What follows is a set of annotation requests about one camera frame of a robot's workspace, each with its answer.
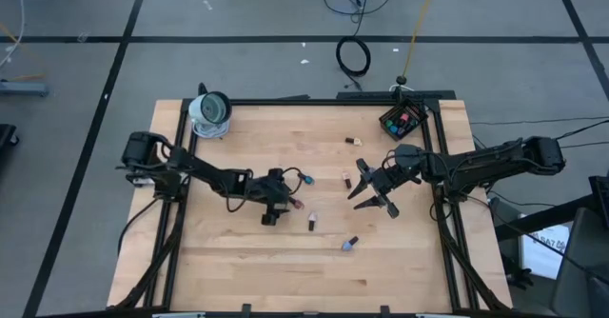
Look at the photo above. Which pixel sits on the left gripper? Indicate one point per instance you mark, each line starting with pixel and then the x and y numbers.
pixel 275 194

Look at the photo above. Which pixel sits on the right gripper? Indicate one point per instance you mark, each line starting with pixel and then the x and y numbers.
pixel 387 180

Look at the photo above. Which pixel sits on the yellow nail polish bottle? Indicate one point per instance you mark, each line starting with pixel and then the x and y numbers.
pixel 354 142

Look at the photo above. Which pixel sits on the periwinkle nail polish bottle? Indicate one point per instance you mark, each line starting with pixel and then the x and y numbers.
pixel 348 245

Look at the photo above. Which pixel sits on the dark green glitter nail polish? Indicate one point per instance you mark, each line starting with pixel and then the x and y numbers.
pixel 413 123

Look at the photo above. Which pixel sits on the coral nail polish bottle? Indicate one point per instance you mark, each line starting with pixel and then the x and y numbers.
pixel 405 117

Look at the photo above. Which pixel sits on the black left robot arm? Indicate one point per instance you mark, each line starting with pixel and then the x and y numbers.
pixel 204 170

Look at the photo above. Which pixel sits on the black plastic basket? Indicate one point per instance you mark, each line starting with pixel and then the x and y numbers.
pixel 416 111

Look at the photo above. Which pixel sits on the black stand beam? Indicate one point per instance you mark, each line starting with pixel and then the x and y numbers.
pixel 537 220

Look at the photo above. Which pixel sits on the white printed sign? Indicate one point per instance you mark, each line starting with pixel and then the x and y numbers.
pixel 542 253

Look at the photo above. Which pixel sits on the grey padded chair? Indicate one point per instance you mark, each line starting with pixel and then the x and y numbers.
pixel 583 270

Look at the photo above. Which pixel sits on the black floor object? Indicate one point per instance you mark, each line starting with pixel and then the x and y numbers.
pixel 7 134

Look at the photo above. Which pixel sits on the black table frame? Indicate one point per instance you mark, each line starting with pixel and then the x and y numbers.
pixel 304 102

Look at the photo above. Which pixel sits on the grey floor rail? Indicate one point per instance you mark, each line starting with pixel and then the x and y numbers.
pixel 24 88

